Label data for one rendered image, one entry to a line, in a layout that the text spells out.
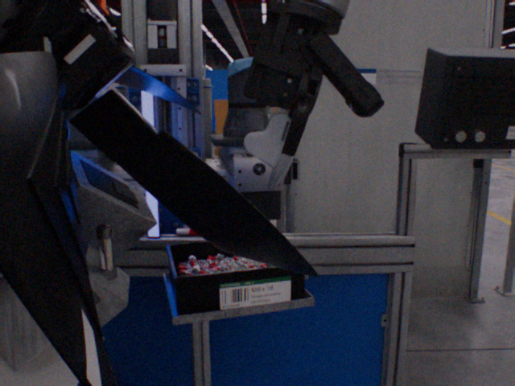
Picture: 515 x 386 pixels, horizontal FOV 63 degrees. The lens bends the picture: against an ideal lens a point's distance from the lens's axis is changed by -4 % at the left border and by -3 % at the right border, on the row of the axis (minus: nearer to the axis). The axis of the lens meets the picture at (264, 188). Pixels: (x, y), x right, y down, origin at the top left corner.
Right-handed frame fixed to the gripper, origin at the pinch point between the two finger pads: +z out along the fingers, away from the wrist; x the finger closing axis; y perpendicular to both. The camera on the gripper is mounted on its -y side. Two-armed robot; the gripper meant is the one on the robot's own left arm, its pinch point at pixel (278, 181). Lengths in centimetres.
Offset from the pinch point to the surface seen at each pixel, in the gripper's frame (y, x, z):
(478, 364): -124, -115, 69
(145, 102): 25.7, -34.2, -2.8
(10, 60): 15.7, 34.5, -6.2
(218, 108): 69, -926, 6
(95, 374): 8.8, 37.7, 3.9
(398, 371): -44, -35, 39
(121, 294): 14.2, 4.2, 17.7
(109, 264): 16.5, 3.6, 14.8
